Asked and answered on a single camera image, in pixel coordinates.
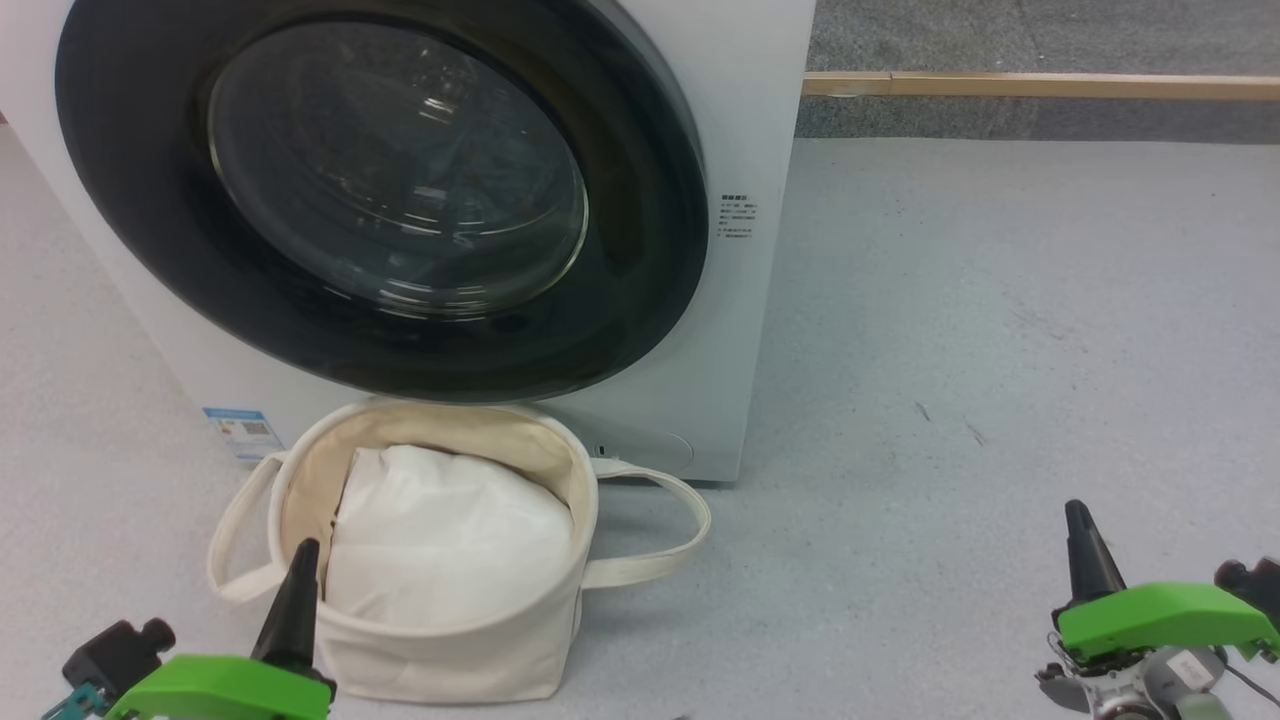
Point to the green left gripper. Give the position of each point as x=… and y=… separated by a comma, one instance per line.
x=220, y=690

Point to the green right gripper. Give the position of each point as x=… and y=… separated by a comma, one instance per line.
x=1170, y=615

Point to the black round glass washer door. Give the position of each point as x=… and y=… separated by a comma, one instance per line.
x=130, y=200

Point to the white front-load washing machine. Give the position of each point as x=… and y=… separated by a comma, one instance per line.
x=760, y=350

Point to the cream canvas laundry basket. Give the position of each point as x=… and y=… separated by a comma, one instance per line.
x=450, y=660

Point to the white padding cloth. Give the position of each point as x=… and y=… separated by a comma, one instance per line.
x=450, y=530

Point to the blue energy label sticker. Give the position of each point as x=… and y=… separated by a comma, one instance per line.
x=240, y=432

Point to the round white filter cover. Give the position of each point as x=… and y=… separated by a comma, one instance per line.
x=650, y=450

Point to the small printed text label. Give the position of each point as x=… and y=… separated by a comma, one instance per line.
x=737, y=216

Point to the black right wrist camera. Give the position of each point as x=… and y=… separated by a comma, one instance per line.
x=1250, y=585

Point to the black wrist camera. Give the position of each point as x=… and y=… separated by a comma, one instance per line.
x=1250, y=585
x=115, y=655

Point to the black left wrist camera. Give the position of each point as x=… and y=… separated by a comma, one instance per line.
x=115, y=655

